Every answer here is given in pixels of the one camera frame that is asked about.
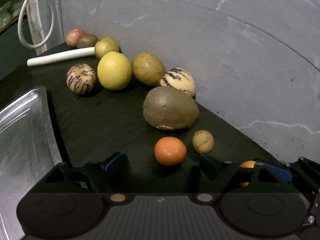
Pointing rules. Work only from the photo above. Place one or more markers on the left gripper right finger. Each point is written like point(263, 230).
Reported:
point(218, 172)

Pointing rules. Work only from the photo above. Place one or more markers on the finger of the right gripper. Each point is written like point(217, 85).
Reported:
point(281, 173)

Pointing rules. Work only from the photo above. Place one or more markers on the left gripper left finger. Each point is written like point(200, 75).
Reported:
point(109, 175)

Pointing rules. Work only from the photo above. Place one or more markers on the orange tangerine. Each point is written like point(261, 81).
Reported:
point(247, 164)
point(170, 151)

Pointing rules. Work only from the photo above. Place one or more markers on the small tan round fruit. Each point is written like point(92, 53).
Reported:
point(203, 141)

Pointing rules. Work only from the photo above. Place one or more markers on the large brown oval fruit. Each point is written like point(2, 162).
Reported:
point(169, 108)

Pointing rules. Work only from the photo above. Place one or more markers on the cream striped pepino melon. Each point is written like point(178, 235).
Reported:
point(180, 79)

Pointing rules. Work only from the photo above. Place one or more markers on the silver metal tray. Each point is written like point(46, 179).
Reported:
point(28, 152)

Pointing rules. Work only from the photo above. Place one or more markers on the large yellow lemon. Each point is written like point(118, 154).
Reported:
point(114, 71)

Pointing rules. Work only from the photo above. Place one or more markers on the olive green round fruit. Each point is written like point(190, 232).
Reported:
point(148, 68)

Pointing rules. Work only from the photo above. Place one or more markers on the white tube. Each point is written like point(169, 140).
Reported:
point(62, 56)

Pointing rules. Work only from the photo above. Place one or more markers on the small green yellow fruit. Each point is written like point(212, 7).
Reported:
point(105, 45)

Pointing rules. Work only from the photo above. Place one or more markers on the brown kiwi fruit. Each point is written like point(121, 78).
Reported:
point(86, 40)

